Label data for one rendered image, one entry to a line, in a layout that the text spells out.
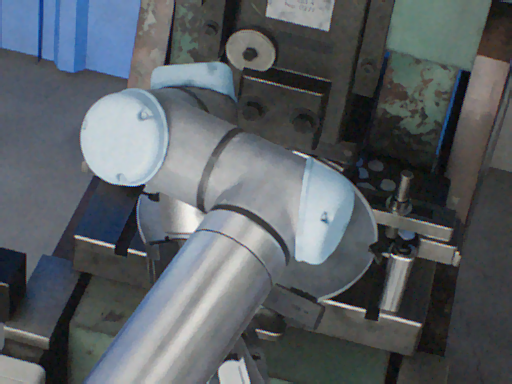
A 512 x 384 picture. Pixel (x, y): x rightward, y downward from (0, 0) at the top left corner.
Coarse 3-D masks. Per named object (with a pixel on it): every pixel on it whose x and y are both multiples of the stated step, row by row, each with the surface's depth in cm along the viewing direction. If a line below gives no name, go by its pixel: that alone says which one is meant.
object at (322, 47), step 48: (240, 0) 140; (288, 0) 138; (336, 0) 137; (240, 48) 143; (288, 48) 143; (336, 48) 141; (240, 96) 145; (288, 96) 143; (336, 96) 145; (288, 144) 147
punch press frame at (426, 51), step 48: (192, 0) 136; (432, 0) 130; (480, 0) 128; (192, 48) 176; (384, 48) 135; (432, 48) 133; (384, 96) 174; (432, 96) 173; (384, 144) 180; (432, 144) 178; (96, 288) 162; (144, 288) 163; (96, 336) 157; (288, 336) 160
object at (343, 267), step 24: (360, 192) 160; (144, 216) 152; (360, 216) 158; (144, 240) 149; (360, 240) 154; (288, 264) 149; (312, 264) 150; (336, 264) 151; (360, 264) 151; (288, 288) 147; (312, 288) 147; (336, 288) 148
